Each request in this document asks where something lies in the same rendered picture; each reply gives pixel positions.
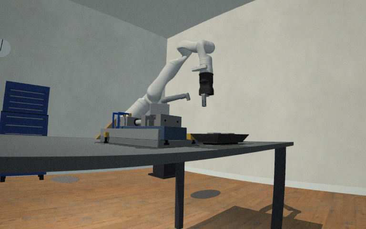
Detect yellow block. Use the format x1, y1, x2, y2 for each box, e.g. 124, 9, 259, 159
186, 134, 195, 140

